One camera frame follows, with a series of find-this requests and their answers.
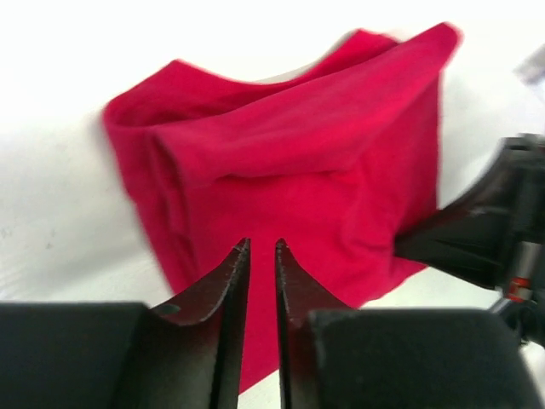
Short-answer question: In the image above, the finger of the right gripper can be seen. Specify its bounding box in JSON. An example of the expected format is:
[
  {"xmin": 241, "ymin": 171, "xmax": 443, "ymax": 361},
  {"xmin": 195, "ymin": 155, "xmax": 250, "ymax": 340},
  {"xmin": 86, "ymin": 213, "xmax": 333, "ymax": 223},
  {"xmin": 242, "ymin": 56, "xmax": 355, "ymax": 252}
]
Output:
[{"xmin": 394, "ymin": 151, "xmax": 518, "ymax": 289}]

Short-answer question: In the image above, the bright red t shirt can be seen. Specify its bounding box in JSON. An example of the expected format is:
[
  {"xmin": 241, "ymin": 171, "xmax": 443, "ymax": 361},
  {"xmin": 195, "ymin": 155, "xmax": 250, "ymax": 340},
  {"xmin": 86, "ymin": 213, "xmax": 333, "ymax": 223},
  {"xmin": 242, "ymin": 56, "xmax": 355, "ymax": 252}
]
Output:
[{"xmin": 102, "ymin": 23, "xmax": 461, "ymax": 390}]

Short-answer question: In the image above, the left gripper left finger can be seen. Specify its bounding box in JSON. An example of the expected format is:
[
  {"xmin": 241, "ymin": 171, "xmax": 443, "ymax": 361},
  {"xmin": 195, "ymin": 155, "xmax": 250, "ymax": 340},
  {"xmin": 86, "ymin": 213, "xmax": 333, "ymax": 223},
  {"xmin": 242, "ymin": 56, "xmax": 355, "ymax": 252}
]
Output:
[{"xmin": 1, "ymin": 239, "xmax": 250, "ymax": 408}]

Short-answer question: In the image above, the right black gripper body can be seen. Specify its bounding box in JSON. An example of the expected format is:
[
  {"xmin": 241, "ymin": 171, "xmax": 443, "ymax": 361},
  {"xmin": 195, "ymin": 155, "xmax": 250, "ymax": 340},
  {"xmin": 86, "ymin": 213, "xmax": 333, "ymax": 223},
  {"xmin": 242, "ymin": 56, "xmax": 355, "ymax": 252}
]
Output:
[{"xmin": 490, "ymin": 134, "xmax": 544, "ymax": 345}]

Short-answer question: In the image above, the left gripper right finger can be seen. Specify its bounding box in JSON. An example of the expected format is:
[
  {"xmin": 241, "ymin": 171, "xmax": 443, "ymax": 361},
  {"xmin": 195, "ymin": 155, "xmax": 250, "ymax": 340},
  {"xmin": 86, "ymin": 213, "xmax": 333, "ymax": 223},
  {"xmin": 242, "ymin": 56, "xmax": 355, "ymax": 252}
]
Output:
[{"xmin": 275, "ymin": 240, "xmax": 541, "ymax": 408}]

